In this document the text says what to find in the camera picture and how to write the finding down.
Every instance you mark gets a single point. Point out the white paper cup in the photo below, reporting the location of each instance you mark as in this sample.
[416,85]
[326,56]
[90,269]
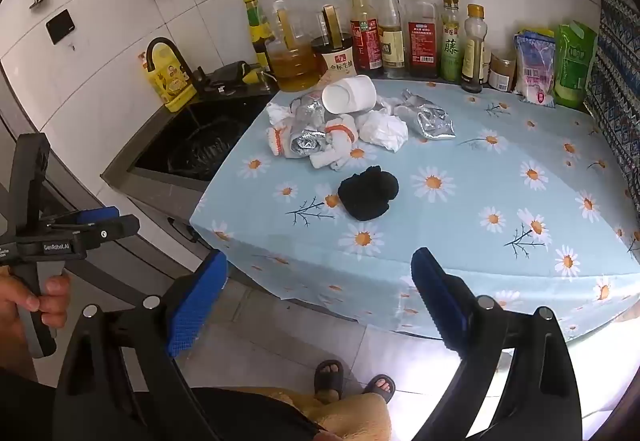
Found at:
[350,93]

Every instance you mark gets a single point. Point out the yellow sponge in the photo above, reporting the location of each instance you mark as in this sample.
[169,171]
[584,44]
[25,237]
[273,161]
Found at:
[261,77]

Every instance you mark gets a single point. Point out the black wall box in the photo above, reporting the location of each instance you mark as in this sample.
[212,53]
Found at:
[61,27]

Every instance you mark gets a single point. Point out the blue patterned cloth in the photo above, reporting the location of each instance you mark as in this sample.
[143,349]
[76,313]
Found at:
[615,71]

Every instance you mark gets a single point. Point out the person's right foot in sandal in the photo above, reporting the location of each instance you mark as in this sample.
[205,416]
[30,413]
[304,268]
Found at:
[379,386]

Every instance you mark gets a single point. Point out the dark soy sauce jug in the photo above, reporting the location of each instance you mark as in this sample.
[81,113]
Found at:
[337,61]

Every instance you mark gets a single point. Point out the green pouch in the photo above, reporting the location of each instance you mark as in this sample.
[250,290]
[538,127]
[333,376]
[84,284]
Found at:
[575,66]

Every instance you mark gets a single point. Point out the grey kitchen cabinet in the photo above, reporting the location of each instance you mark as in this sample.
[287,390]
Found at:
[125,241]

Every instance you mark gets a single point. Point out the black sink faucet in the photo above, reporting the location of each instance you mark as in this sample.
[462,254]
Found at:
[160,43]

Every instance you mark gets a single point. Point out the clear cooking oil jug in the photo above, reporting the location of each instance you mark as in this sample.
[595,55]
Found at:
[292,66]

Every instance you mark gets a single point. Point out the black kitchen sink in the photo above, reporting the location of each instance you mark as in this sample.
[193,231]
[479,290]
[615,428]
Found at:
[150,156]

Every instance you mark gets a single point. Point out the silver foil packet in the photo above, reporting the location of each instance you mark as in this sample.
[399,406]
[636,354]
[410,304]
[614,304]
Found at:
[307,131]

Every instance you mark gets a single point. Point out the person's left foot in sandal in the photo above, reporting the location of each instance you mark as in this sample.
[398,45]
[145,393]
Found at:
[329,378]

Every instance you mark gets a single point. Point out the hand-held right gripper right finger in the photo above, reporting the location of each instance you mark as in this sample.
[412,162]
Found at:
[440,306]

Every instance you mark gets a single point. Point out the silver foil pouch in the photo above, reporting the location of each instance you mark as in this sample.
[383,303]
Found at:
[432,121]

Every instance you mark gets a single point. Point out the person's left forearm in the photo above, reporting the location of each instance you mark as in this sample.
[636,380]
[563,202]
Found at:
[12,346]

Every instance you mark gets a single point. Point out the person's foot in sandal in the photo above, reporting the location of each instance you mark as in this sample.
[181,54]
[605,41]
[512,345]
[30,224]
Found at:
[379,386]
[329,378]

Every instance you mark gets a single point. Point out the black cloth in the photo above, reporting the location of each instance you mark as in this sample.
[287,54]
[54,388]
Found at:
[225,76]

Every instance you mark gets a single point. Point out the green label oil bottle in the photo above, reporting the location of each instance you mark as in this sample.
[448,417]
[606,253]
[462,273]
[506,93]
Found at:
[451,51]

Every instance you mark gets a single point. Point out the person's leg in tan trousers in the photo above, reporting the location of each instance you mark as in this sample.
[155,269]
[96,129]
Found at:
[350,421]

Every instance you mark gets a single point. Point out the black sock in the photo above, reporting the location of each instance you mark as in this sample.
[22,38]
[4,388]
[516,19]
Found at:
[367,193]

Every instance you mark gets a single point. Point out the red label black cap bottle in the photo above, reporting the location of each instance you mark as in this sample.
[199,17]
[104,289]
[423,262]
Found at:
[366,41]

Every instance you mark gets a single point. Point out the clear vinegar bottle yellow cap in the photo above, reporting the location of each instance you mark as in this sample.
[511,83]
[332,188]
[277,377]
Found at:
[391,41]

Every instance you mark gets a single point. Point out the white glove with orange cuff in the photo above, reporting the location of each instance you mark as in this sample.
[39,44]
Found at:
[335,146]
[280,138]

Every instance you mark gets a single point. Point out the blue daisy print tablecloth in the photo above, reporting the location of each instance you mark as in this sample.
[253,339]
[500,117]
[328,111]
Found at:
[450,221]

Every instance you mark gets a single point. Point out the yellow dish soap bottle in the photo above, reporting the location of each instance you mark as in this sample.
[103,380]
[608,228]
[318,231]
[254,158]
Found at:
[167,81]

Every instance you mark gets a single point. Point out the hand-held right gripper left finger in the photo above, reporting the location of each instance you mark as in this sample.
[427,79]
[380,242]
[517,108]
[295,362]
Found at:
[195,306]

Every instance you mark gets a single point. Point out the person's left hand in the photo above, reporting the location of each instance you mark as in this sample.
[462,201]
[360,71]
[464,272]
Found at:
[52,293]

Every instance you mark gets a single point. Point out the small glass jar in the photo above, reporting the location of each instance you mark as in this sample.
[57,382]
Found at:
[501,73]

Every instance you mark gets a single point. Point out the green label sauce bottle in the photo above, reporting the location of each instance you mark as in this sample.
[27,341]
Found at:
[256,28]

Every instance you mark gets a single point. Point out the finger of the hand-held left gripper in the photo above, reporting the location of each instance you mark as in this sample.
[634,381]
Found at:
[110,231]
[97,215]

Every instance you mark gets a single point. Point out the person's black garment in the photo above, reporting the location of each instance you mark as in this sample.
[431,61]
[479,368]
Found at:
[250,416]

